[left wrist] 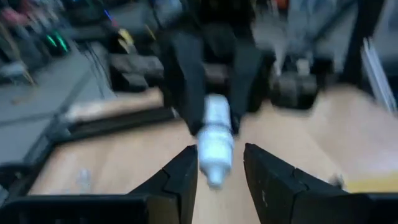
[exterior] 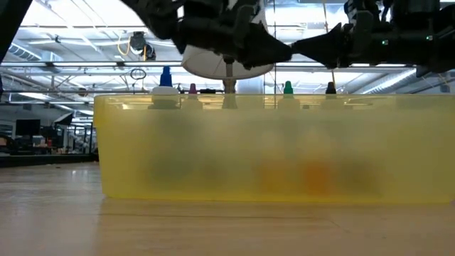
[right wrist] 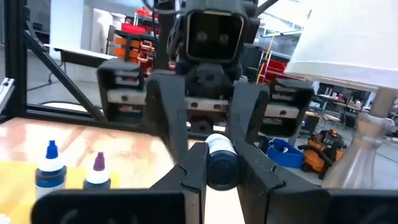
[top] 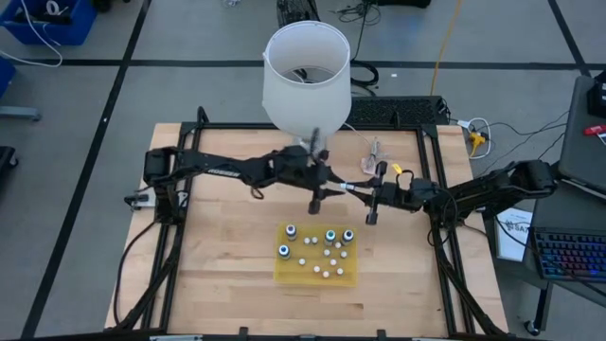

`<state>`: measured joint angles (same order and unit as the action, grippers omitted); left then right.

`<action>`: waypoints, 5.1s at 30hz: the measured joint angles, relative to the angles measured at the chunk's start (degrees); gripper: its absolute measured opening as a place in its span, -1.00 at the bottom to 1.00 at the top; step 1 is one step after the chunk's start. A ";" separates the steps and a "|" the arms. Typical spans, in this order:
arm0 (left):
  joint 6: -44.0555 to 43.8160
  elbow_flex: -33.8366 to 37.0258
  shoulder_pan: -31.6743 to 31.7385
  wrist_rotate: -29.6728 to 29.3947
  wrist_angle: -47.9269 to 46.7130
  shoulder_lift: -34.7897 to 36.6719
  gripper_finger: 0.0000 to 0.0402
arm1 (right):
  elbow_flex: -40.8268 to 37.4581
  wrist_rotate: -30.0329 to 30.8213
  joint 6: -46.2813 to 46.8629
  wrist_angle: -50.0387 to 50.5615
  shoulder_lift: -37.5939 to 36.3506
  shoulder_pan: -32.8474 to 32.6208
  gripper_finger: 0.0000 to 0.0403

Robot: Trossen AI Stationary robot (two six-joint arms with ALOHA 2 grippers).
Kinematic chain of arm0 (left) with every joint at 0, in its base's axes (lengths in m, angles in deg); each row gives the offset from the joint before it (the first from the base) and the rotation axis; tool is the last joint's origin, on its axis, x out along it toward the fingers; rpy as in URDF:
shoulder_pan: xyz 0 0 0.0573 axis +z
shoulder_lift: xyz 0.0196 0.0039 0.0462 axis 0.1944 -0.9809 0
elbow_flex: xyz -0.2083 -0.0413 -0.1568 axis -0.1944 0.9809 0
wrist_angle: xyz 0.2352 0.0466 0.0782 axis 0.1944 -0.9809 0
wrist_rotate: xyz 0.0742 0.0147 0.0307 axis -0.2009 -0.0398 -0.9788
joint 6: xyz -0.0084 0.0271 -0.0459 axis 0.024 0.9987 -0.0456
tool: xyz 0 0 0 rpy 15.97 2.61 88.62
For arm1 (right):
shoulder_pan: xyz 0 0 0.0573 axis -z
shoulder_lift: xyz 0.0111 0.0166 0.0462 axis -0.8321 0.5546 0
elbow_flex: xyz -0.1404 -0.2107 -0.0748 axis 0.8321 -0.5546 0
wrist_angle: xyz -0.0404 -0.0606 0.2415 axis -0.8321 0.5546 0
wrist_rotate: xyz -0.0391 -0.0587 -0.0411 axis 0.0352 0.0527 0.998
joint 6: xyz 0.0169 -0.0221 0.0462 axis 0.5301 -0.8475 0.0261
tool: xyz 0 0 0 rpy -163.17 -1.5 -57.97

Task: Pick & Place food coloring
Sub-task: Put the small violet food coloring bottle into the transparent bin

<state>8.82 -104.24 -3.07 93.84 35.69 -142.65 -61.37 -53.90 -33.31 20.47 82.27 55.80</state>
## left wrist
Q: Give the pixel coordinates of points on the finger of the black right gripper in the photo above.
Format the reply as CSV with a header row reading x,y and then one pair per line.
x,y
247,81
186,84

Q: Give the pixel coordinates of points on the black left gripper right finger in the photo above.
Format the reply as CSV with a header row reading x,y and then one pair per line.
x,y
311,208

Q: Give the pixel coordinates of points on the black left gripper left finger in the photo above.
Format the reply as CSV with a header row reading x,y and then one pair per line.
x,y
93,211

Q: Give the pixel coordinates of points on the small dark food coloring bottle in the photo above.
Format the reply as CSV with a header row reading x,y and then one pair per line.
x,y
215,146

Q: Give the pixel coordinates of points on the yellow plastic tray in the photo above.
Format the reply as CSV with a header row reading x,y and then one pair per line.
x,y
373,185

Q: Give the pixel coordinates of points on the silver aluminium extrusion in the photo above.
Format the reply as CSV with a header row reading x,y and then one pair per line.
x,y
377,77

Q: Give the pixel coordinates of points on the computer tower with green lights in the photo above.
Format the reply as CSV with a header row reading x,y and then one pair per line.
x,y
57,42

